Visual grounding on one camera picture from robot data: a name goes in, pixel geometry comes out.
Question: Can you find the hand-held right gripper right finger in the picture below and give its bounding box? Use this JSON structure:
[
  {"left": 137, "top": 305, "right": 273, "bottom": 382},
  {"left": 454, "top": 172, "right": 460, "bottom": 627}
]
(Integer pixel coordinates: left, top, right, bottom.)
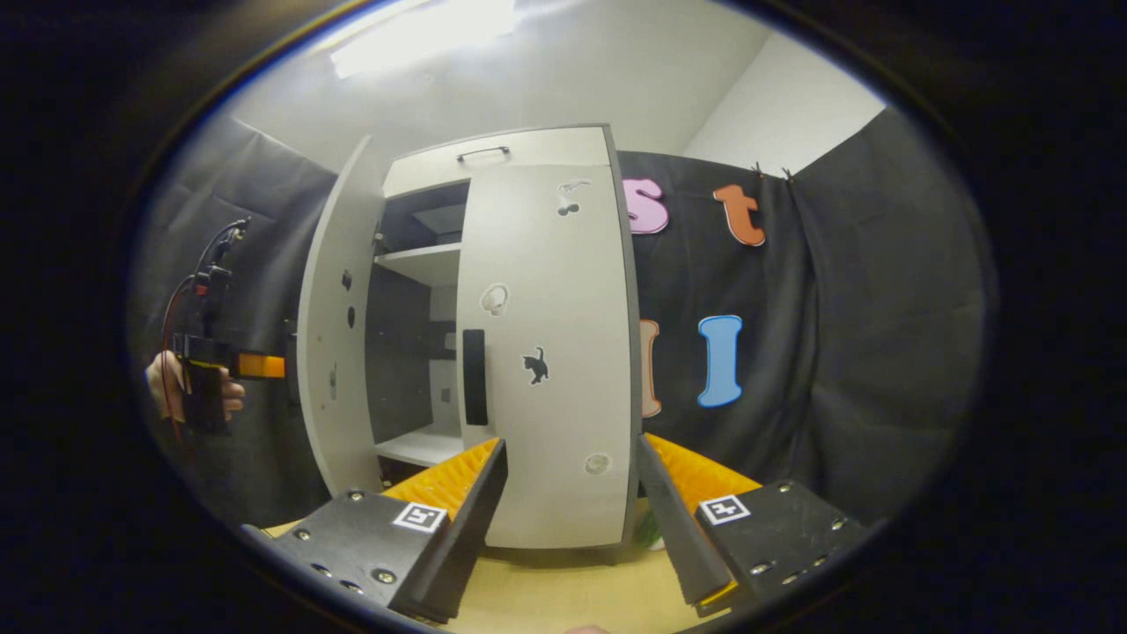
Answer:
[{"left": 636, "top": 431, "right": 873, "bottom": 617}]

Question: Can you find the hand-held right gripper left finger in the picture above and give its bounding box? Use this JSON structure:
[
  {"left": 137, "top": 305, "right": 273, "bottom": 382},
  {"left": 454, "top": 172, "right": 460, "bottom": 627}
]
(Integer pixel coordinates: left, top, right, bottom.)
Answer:
[{"left": 264, "top": 438, "right": 510, "bottom": 624}]

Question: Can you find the white cabinet door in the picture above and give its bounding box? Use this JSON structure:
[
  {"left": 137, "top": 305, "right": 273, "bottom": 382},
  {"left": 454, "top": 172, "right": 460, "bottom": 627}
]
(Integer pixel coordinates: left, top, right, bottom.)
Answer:
[
  {"left": 295, "top": 134, "right": 388, "bottom": 498},
  {"left": 455, "top": 163, "right": 642, "bottom": 551}
]

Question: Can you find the white and grey cabinet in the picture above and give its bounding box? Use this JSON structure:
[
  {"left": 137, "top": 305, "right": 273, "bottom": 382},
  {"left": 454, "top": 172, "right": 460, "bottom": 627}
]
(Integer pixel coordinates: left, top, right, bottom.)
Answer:
[{"left": 365, "top": 123, "right": 644, "bottom": 564}]

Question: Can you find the white cabinet drawer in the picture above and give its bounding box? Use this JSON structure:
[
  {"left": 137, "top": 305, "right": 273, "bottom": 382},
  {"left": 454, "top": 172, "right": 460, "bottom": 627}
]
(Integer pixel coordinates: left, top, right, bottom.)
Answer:
[{"left": 383, "top": 126, "right": 613, "bottom": 199}]

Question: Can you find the ceiling light panel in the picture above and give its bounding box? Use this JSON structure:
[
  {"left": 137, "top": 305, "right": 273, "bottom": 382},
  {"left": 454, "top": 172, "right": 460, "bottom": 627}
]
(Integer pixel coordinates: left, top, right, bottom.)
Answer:
[{"left": 330, "top": 0, "right": 516, "bottom": 80}]

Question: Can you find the red cable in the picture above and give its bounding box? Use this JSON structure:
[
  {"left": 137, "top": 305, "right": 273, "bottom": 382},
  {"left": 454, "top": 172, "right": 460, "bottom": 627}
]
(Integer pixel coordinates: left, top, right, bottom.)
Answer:
[{"left": 160, "top": 275, "right": 208, "bottom": 446}]

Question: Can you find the black cable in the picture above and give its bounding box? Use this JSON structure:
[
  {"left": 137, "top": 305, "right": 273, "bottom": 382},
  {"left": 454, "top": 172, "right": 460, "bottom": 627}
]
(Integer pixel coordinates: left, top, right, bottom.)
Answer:
[{"left": 192, "top": 218, "right": 252, "bottom": 276}]

